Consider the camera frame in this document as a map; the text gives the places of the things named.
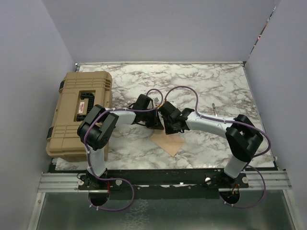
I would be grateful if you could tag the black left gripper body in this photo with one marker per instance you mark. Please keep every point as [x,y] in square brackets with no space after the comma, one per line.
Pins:
[149,118]

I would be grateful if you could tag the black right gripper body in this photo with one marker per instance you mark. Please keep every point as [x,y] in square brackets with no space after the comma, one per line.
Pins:
[169,128]

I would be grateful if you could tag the tan paper envelope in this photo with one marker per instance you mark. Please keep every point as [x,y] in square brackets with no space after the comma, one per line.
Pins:
[171,143]

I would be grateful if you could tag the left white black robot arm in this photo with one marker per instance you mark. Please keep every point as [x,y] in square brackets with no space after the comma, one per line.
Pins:
[98,126]

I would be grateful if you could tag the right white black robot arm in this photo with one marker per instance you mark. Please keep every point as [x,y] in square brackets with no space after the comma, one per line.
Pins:
[242,136]

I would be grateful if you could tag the silver metal tweezers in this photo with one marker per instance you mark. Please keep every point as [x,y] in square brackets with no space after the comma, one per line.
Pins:
[214,109]

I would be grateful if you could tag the tan plastic tool case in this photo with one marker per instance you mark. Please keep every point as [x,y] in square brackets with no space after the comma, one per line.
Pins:
[78,93]

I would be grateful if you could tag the black metal base rail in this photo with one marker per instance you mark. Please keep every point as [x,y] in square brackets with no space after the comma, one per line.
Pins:
[162,184]

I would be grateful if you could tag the aluminium extrusion frame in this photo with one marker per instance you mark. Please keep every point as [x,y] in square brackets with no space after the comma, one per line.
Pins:
[69,182]

